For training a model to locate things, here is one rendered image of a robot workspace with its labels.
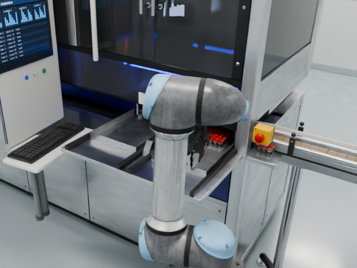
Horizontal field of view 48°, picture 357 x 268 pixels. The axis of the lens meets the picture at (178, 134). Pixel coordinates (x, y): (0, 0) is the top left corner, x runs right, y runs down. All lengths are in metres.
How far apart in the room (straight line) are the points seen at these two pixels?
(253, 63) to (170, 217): 0.78
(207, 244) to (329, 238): 1.85
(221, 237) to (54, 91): 1.36
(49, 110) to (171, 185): 1.26
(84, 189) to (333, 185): 1.95
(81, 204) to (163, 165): 1.65
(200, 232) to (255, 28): 0.83
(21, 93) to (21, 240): 1.08
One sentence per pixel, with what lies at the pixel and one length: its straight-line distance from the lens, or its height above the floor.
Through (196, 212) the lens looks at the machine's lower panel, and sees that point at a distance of 2.06.
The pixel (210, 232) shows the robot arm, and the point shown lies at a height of 1.02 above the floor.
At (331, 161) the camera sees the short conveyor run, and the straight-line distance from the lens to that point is 1.79.
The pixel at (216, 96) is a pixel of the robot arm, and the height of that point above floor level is 1.41.
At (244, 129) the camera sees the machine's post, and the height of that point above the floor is 1.00.
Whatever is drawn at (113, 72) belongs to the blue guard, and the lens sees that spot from 2.01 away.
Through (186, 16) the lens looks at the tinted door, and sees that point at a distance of 1.72.
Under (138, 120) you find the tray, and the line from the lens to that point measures 2.03.
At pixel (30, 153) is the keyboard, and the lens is 1.92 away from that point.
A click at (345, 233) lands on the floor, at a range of 2.95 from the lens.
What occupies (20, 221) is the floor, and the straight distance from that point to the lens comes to 2.89.
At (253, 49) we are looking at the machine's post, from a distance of 1.60.
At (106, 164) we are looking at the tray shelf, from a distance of 1.67.
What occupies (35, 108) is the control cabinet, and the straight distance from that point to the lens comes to 2.09.
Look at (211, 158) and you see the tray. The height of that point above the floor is 0.88.
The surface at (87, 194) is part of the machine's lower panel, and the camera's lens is 2.53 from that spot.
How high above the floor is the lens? 1.74
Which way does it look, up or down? 27 degrees down
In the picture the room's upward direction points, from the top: 3 degrees clockwise
